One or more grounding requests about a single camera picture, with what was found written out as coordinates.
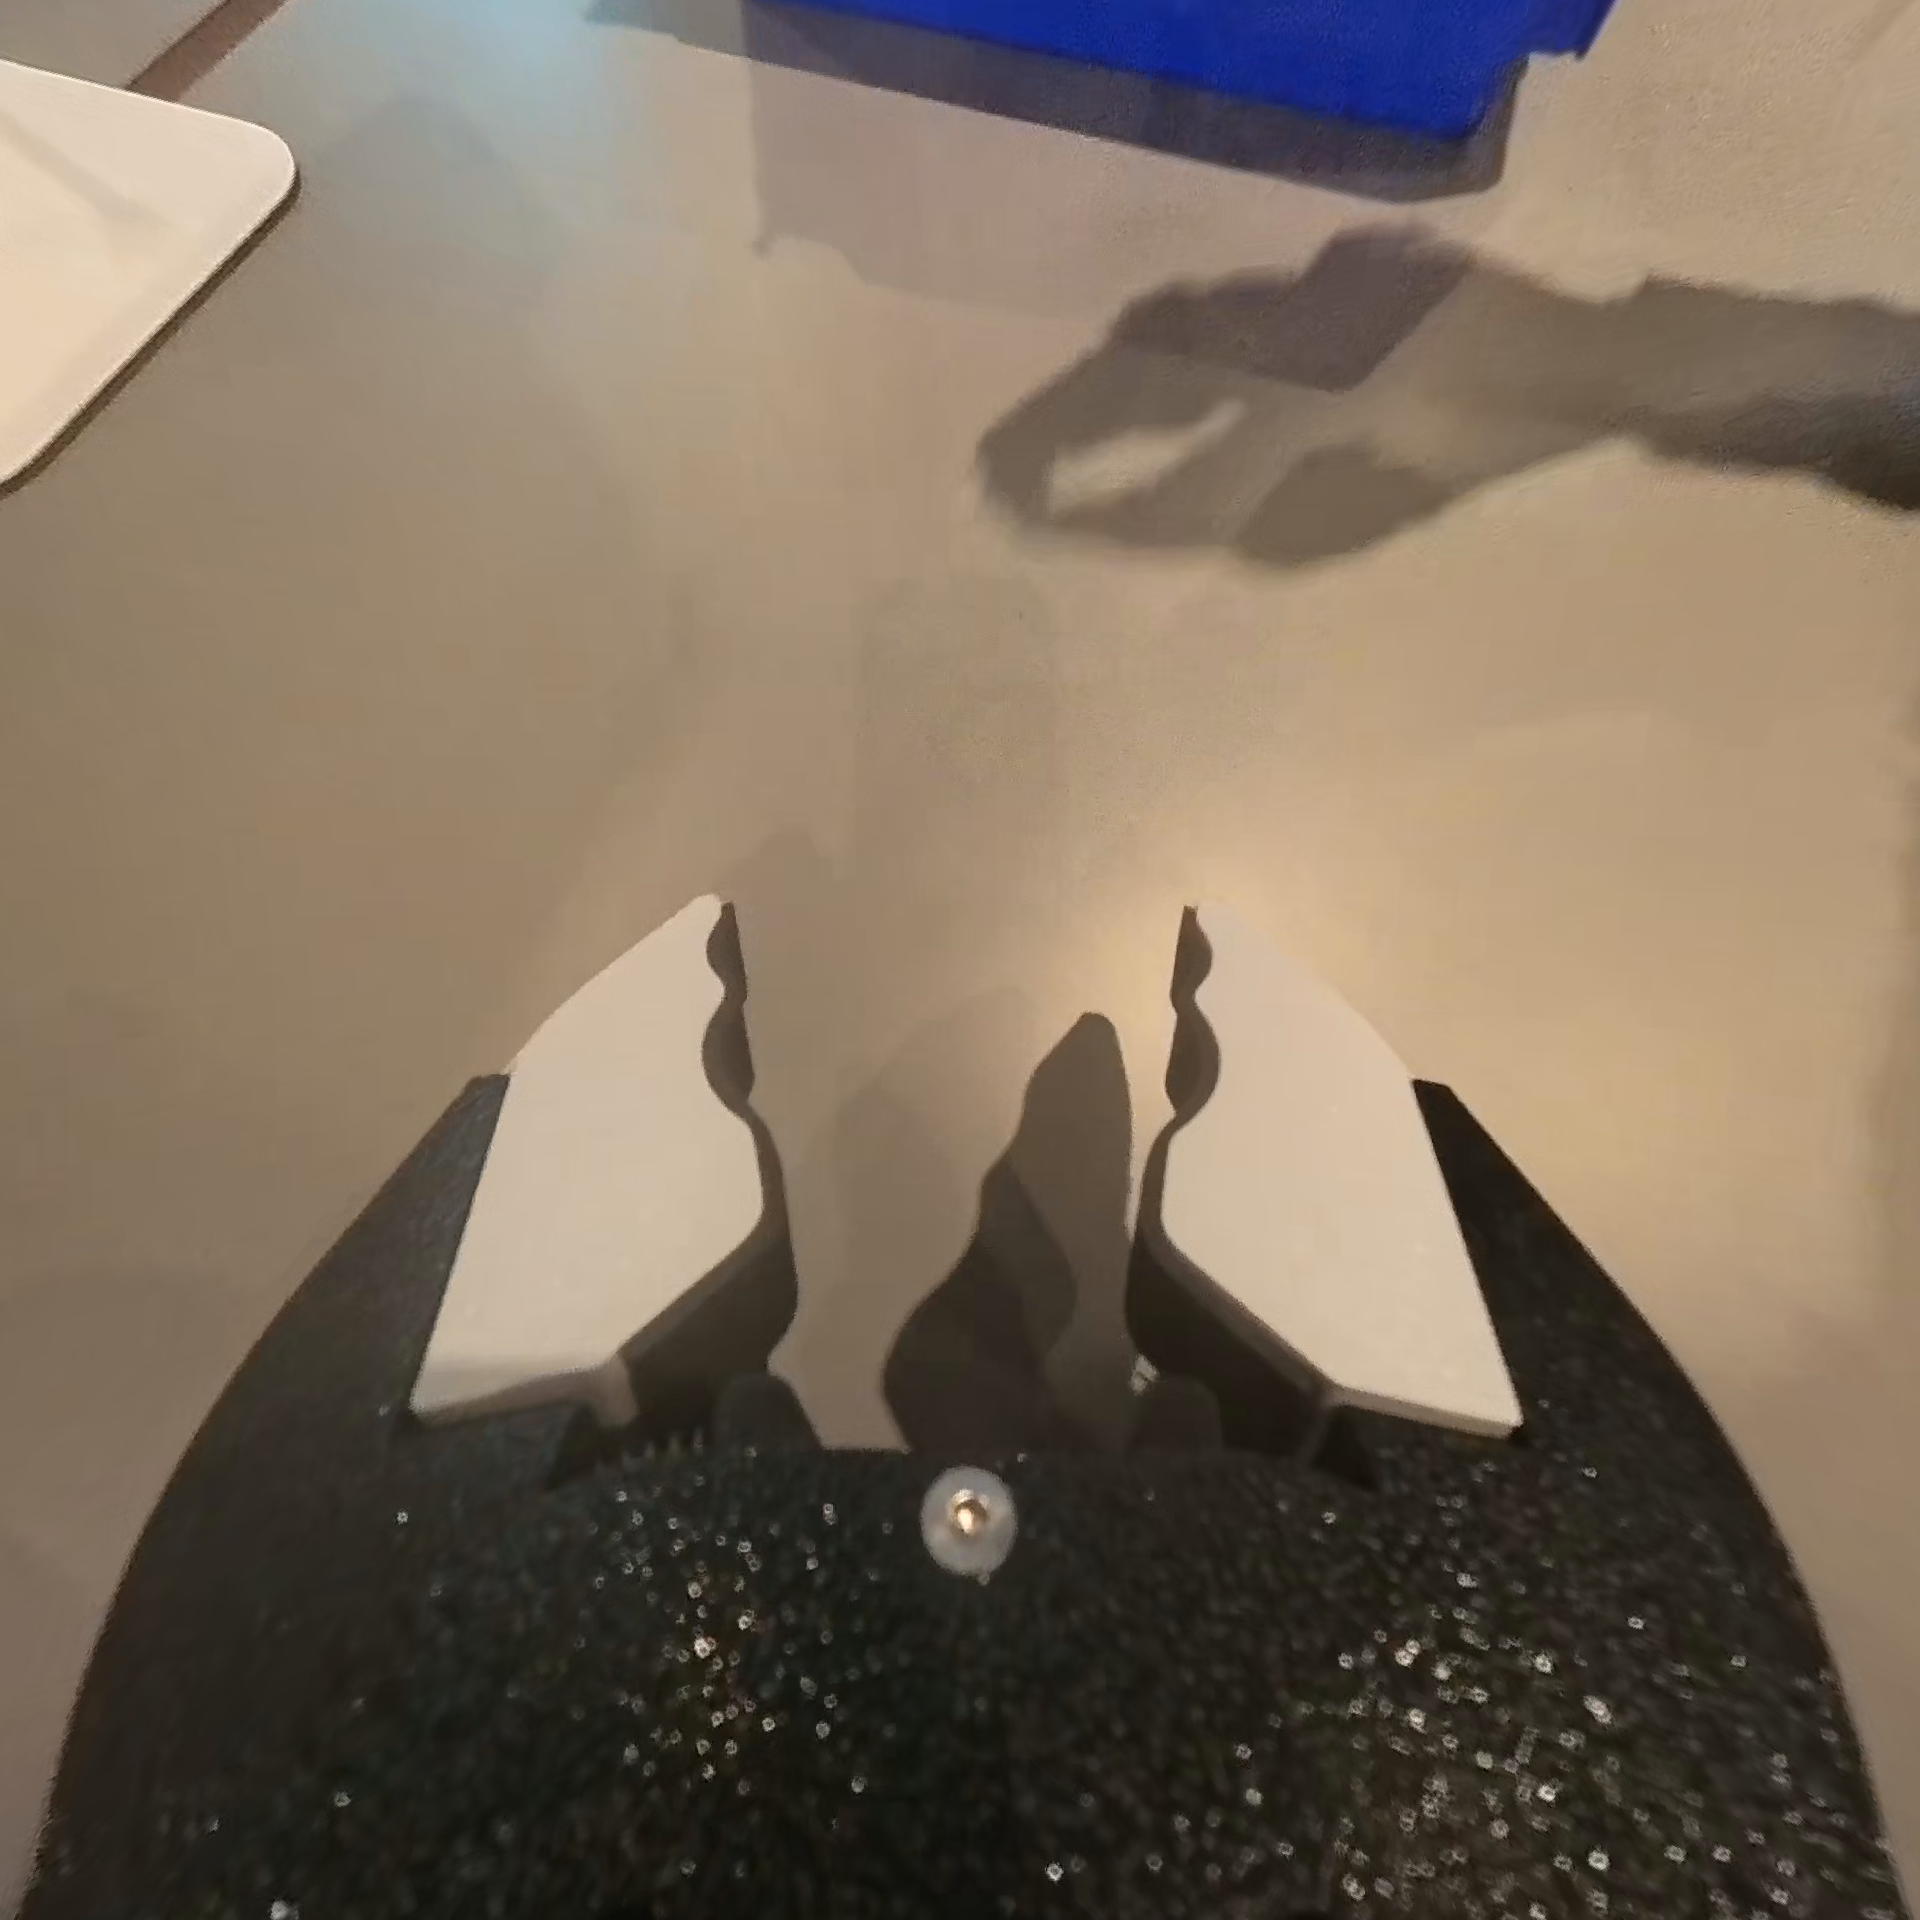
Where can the blue plastic bin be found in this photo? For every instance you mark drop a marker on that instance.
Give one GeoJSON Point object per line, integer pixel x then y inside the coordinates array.
{"type": "Point", "coordinates": [1200, 53]}

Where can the white tray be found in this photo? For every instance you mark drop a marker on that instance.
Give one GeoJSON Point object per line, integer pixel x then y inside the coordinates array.
{"type": "Point", "coordinates": [105, 256]}

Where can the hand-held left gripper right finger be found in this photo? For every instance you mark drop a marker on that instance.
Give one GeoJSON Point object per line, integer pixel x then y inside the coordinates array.
{"type": "Point", "coordinates": [1336, 1215]}

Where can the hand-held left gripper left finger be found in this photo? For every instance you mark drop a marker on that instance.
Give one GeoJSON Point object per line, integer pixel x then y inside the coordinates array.
{"type": "Point", "coordinates": [600, 1199]}

